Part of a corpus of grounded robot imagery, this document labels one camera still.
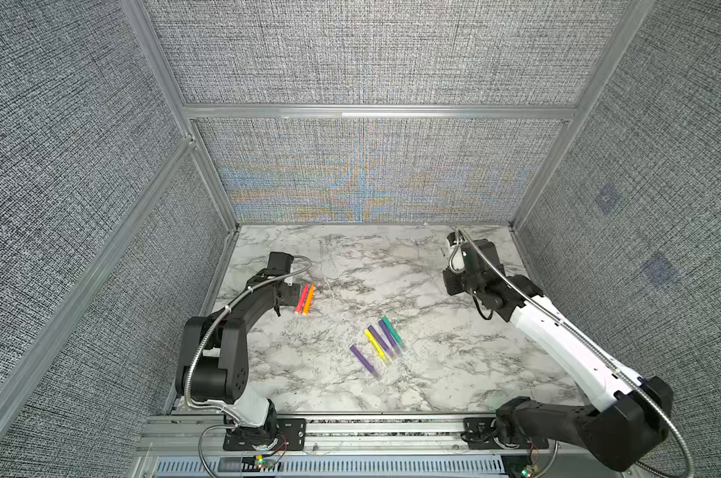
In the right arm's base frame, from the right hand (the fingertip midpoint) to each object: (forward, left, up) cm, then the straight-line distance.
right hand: (451, 263), depth 79 cm
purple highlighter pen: (-21, +22, -21) cm, 37 cm away
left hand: (+2, +48, -16) cm, 51 cm away
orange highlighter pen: (-1, +42, -22) cm, 48 cm away
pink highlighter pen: (+2, +44, -22) cm, 49 cm away
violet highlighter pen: (-13, +18, -22) cm, 31 cm away
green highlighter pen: (-9, +15, -22) cm, 28 cm away
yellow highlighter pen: (-14, +20, -22) cm, 33 cm away
